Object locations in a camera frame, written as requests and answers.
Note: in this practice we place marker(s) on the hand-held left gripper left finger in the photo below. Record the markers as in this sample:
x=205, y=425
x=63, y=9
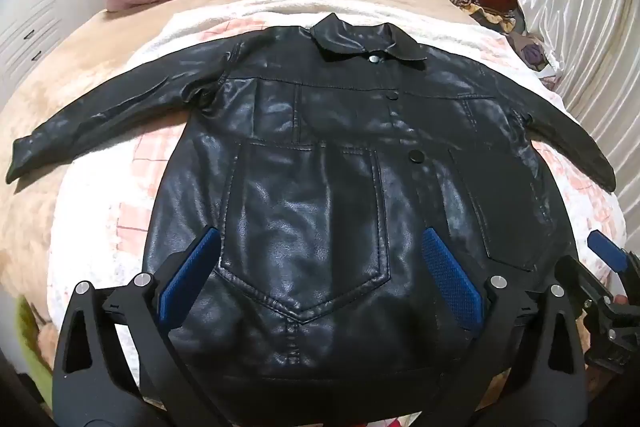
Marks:
x=192, y=272

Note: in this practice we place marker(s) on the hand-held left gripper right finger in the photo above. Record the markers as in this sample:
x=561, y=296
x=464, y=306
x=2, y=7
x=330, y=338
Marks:
x=450, y=277

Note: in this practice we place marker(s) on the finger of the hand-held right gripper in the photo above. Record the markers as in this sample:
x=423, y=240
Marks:
x=582, y=277
x=606, y=251

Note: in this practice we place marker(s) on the black leather jacket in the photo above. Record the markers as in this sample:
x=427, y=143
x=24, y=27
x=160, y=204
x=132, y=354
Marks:
x=310, y=157

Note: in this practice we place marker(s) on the crumpled clothes heap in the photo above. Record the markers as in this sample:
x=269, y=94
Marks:
x=532, y=49

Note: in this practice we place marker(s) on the white and pink printed blanket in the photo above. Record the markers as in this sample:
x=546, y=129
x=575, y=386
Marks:
x=100, y=217

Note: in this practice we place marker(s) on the red floral cloth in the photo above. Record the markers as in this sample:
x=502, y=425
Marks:
x=400, y=418

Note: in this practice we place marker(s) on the person's green garment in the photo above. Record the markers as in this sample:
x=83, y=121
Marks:
x=35, y=342

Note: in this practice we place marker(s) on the white satin curtain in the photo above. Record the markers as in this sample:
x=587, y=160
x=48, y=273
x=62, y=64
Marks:
x=580, y=32

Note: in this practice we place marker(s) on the beige plush bed cover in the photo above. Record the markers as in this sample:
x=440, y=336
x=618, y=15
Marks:
x=60, y=72

